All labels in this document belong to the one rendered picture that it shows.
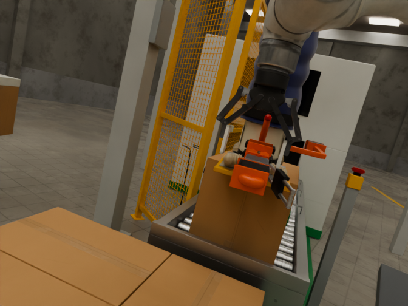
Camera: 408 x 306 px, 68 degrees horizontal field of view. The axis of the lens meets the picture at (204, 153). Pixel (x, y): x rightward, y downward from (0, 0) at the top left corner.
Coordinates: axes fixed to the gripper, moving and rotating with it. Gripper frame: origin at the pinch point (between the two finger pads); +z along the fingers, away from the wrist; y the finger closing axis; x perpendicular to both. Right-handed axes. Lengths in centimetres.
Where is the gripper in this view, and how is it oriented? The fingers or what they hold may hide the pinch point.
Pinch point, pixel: (250, 156)
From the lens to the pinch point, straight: 72.9
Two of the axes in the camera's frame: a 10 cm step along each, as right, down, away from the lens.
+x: -2.5, 1.0, -9.6
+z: -2.4, 9.6, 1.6
